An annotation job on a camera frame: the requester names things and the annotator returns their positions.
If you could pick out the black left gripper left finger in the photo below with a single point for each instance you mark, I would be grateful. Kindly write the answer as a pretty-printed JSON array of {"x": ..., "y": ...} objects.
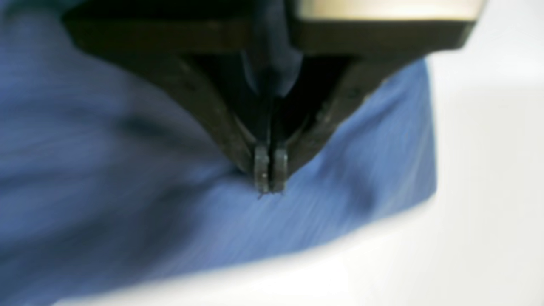
[{"x": 187, "y": 48}]

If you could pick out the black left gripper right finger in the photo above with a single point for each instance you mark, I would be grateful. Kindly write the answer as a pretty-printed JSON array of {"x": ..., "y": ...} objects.
[{"x": 349, "y": 48}]

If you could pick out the dark blue t-shirt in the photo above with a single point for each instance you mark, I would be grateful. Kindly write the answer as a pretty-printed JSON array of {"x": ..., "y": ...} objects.
[{"x": 106, "y": 183}]

